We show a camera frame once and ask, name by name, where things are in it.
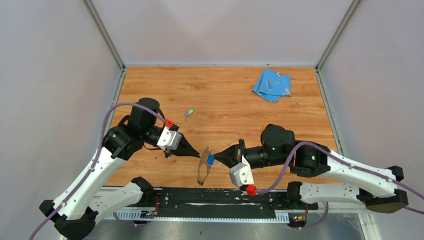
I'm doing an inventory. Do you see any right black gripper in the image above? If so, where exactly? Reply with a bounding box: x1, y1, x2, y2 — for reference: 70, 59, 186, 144
212, 138, 288, 170

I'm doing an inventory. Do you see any key with blue tag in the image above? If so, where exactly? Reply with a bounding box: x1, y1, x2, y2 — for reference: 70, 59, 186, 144
206, 154, 215, 166

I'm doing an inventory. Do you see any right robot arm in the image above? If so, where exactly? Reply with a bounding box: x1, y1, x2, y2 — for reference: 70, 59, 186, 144
213, 124, 409, 214

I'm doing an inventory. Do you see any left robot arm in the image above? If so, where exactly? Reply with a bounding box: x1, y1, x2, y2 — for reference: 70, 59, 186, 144
39, 97, 200, 240

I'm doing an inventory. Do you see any key with green tag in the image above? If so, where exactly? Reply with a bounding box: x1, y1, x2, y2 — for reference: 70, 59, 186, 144
183, 108, 195, 121

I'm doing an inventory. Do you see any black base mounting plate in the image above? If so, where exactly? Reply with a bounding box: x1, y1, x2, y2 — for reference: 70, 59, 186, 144
133, 187, 318, 220

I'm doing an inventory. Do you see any folded blue cloth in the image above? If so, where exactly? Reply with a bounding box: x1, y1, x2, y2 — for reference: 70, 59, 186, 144
252, 68, 292, 103

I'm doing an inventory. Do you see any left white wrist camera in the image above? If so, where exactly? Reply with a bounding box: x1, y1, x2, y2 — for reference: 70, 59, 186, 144
156, 126, 182, 151

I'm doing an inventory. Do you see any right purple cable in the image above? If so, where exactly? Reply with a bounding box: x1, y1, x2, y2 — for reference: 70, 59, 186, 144
245, 141, 424, 215

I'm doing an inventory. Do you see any purple cable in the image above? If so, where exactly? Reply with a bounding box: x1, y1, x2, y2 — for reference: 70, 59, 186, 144
29, 102, 175, 240
245, 141, 424, 215

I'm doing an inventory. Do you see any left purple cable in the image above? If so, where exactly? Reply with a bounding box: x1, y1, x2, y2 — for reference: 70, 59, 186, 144
29, 102, 175, 240

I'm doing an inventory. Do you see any white slotted cable duct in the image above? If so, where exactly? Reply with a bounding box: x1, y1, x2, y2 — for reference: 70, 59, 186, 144
81, 210, 290, 223

